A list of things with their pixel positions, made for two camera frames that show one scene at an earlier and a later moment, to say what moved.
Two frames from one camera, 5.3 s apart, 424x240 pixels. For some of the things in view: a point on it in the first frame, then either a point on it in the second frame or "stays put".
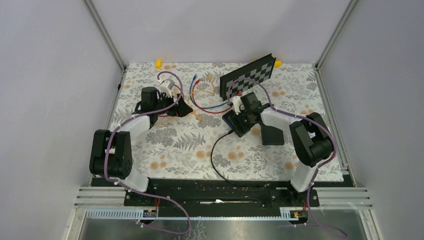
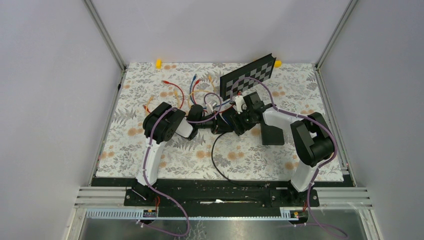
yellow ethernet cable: x=203 y=91 stays put
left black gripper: x=182 y=109 to x=218 y=126
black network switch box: x=271 y=136 stays put
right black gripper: x=245 y=110 stays put
